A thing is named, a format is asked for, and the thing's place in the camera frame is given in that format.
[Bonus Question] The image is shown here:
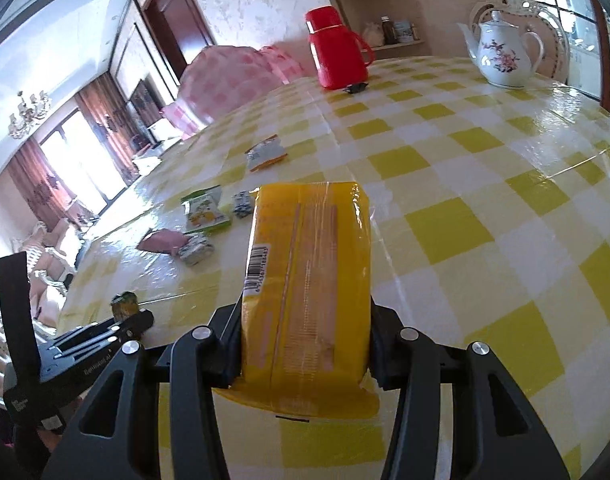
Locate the flat screen television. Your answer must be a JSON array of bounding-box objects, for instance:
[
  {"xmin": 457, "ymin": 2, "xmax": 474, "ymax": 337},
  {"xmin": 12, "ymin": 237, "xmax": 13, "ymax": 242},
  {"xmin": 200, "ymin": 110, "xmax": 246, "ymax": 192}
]
[{"xmin": 127, "ymin": 77, "xmax": 163, "ymax": 143}]

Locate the pink checked cloth cover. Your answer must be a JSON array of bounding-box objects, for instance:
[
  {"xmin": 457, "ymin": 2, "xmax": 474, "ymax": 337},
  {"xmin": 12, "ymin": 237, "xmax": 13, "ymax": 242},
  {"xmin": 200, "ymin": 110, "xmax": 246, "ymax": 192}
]
[{"xmin": 162, "ymin": 45, "xmax": 310, "ymax": 141}]

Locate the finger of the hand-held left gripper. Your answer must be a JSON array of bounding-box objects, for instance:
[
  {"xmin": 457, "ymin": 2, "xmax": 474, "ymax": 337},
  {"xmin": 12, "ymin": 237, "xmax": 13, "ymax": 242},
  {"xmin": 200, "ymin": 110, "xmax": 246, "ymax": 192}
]
[{"xmin": 52, "ymin": 309, "xmax": 156, "ymax": 357}]

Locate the dark red wooden door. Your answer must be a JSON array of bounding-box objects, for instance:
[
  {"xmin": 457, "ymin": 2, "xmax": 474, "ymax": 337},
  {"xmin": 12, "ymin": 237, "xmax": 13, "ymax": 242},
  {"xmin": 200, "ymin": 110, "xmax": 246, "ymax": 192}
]
[{"xmin": 142, "ymin": 0, "xmax": 216, "ymax": 71}]

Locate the white television cabinet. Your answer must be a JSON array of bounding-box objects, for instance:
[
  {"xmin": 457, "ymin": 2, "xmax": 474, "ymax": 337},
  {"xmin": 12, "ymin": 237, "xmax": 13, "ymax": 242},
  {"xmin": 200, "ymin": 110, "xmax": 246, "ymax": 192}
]
[{"xmin": 132, "ymin": 122, "xmax": 183, "ymax": 176}]

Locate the cream ornate sofa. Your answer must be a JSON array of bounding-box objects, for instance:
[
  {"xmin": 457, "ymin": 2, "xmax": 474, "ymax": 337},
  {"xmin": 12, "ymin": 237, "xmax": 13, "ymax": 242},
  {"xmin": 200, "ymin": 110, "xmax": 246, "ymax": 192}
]
[{"xmin": 12, "ymin": 217, "xmax": 86, "ymax": 286}]

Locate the small green yellow snack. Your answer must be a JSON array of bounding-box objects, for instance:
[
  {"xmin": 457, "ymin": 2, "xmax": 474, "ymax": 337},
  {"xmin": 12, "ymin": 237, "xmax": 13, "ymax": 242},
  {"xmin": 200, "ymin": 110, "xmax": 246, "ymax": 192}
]
[{"xmin": 110, "ymin": 291, "xmax": 138, "ymax": 320}]

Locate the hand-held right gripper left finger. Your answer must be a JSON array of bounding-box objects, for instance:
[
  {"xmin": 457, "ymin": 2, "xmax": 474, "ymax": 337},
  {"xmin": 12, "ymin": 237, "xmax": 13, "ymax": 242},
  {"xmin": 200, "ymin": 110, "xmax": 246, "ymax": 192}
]
[{"xmin": 42, "ymin": 305, "xmax": 246, "ymax": 480}]

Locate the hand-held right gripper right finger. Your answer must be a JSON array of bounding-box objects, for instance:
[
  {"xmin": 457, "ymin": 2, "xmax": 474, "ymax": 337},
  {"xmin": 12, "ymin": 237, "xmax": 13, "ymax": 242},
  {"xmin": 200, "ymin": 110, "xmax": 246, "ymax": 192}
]
[{"xmin": 369, "ymin": 295, "xmax": 570, "ymax": 480}]

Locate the pink snack packet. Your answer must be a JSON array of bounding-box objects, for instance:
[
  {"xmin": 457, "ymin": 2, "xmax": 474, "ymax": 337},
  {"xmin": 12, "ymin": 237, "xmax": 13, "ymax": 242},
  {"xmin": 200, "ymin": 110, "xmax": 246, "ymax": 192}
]
[{"xmin": 137, "ymin": 229, "xmax": 190, "ymax": 256}]

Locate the brown framed glass door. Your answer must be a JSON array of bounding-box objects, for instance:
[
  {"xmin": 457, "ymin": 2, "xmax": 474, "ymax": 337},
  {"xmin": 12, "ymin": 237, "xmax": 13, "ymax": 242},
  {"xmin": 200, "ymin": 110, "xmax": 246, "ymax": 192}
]
[{"xmin": 500, "ymin": 0, "xmax": 610, "ymax": 111}]

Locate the crystal chandelier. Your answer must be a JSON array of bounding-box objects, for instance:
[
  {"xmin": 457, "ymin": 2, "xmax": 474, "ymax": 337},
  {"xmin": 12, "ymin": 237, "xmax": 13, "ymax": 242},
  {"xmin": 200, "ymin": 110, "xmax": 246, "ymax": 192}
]
[{"xmin": 7, "ymin": 91, "xmax": 53, "ymax": 140}]

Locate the white floral teapot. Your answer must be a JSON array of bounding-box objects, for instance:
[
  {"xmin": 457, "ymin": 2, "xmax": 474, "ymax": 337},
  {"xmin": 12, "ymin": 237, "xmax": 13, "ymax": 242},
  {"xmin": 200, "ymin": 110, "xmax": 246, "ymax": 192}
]
[{"xmin": 457, "ymin": 9, "xmax": 544, "ymax": 88}]

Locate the white ornate chair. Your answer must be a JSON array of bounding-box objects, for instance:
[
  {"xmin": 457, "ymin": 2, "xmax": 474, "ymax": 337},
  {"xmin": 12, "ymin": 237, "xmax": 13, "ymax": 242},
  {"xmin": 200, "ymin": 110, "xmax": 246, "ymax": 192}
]
[{"xmin": 469, "ymin": 0, "xmax": 570, "ymax": 83}]

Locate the small grey green packet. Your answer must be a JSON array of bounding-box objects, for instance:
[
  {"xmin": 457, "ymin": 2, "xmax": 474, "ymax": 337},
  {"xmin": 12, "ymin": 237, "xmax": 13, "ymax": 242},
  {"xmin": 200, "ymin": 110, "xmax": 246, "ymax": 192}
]
[{"xmin": 179, "ymin": 234, "xmax": 214, "ymax": 267}]

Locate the yellow checked tablecloth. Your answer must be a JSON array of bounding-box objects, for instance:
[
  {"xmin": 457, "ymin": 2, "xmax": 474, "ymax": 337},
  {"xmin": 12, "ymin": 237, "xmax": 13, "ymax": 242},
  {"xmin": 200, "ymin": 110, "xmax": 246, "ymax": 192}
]
[{"xmin": 55, "ymin": 55, "xmax": 610, "ymax": 480}]

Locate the red thermos jug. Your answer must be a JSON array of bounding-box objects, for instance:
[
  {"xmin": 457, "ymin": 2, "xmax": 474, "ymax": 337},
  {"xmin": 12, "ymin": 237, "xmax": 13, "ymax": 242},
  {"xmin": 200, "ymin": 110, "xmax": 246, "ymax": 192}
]
[{"xmin": 305, "ymin": 6, "xmax": 376, "ymax": 92}]

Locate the white orange snack packet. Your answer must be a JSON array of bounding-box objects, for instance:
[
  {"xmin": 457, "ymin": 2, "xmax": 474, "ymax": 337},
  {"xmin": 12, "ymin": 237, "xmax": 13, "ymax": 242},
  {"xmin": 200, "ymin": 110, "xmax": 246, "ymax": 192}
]
[{"xmin": 246, "ymin": 135, "xmax": 288, "ymax": 173}]

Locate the brown patterned curtain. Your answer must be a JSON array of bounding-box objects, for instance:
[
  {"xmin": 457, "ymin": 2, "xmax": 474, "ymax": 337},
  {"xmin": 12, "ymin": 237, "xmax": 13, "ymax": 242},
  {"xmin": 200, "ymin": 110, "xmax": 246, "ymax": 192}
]
[
  {"xmin": 75, "ymin": 72, "xmax": 140, "ymax": 186},
  {"xmin": 7, "ymin": 137, "xmax": 83, "ymax": 231}
]

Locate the small blue white packet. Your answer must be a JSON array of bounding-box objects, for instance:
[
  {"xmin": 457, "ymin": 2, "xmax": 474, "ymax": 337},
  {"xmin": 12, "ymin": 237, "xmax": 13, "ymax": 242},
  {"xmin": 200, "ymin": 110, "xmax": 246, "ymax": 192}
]
[{"xmin": 232, "ymin": 190, "xmax": 260, "ymax": 218}]

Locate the green white snack packet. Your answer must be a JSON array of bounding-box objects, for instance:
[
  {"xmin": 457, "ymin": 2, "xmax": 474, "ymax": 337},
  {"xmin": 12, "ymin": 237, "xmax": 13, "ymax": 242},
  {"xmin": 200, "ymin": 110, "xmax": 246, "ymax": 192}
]
[{"xmin": 181, "ymin": 186, "xmax": 232, "ymax": 233}]

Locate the yellow cake packet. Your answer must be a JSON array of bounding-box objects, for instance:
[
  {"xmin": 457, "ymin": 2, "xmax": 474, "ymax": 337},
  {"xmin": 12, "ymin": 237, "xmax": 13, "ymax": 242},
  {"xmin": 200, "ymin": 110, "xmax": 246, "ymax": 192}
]
[{"xmin": 230, "ymin": 179, "xmax": 380, "ymax": 420}]

